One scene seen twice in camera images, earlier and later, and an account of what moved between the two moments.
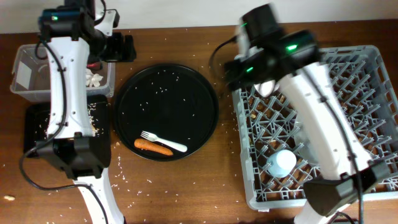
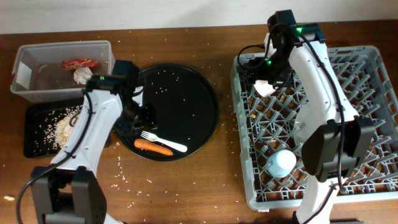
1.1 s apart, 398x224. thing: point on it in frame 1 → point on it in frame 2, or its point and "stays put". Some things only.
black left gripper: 122,54 → 124,127
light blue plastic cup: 282,163 stays put
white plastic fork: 152,137 stays put
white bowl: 266,88 stays put
